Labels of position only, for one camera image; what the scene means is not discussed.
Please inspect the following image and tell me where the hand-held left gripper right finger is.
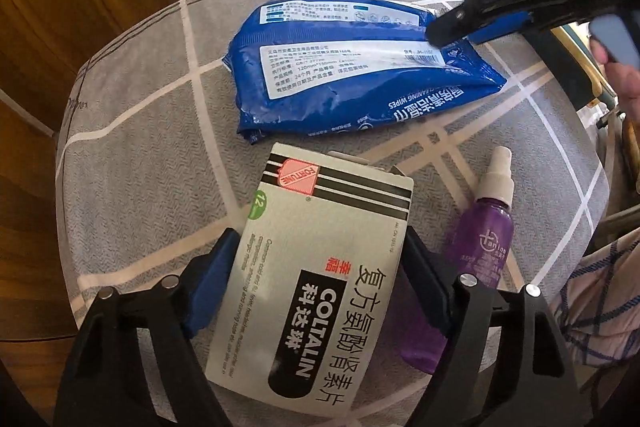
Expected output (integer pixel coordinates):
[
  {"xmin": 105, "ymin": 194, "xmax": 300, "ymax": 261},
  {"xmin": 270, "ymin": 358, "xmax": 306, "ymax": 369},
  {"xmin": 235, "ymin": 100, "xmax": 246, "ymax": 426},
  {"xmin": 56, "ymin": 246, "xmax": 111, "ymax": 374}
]
[{"xmin": 397, "ymin": 226, "xmax": 584, "ymax": 427}]

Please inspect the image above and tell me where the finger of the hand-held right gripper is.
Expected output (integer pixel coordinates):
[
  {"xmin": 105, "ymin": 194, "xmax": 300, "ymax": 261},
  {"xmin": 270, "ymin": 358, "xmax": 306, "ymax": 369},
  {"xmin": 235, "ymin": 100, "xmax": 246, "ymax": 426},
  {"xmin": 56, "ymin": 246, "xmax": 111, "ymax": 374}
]
[
  {"xmin": 426, "ymin": 3, "xmax": 489, "ymax": 51},
  {"xmin": 469, "ymin": 12, "xmax": 535, "ymax": 46}
]

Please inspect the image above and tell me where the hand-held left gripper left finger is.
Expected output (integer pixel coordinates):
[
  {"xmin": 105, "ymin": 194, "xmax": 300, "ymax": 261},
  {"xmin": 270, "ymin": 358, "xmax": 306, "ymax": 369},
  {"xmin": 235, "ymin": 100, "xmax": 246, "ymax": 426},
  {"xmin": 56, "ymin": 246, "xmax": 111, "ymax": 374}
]
[{"xmin": 52, "ymin": 227, "xmax": 246, "ymax": 427}]

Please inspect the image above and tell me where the white medicine box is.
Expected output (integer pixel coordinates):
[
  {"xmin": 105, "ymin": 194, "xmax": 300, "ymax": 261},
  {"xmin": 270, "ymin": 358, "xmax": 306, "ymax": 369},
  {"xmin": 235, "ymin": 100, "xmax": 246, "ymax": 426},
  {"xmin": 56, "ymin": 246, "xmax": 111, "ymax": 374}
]
[{"xmin": 205, "ymin": 142, "xmax": 416, "ymax": 414}]

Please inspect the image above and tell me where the blue wet wipes packet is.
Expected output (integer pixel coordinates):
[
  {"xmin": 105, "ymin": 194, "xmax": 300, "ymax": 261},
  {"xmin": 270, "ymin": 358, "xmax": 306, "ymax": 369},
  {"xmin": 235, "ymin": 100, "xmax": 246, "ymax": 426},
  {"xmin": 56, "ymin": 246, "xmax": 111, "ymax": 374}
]
[{"xmin": 227, "ymin": 0, "xmax": 509, "ymax": 148}]

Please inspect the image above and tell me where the person's right hand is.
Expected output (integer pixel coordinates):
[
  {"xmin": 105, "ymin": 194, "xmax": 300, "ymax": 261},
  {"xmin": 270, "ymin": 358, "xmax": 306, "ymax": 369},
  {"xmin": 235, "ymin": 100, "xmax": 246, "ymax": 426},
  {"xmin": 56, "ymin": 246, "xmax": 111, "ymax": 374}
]
[{"xmin": 591, "ymin": 38, "xmax": 640, "ymax": 108}]

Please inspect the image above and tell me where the purple spray bottle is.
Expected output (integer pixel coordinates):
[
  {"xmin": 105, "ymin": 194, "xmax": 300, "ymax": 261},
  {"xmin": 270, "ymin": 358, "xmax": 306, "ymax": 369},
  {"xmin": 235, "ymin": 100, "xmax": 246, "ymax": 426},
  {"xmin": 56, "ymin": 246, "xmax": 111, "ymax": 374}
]
[{"xmin": 400, "ymin": 146, "xmax": 516, "ymax": 376}]

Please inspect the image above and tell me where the person's light checked clothing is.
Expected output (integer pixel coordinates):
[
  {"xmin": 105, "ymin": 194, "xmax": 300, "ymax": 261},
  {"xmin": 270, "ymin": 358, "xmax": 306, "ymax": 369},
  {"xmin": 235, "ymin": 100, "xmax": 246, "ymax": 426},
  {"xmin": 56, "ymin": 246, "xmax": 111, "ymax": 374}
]
[{"xmin": 549, "ymin": 227, "xmax": 640, "ymax": 369}]

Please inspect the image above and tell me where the wooden furniture frame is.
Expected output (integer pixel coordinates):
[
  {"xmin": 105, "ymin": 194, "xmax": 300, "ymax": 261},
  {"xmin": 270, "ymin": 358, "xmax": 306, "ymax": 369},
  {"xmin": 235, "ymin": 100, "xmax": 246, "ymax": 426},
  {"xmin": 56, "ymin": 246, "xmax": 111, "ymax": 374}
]
[{"xmin": 575, "ymin": 27, "xmax": 640, "ymax": 220}]

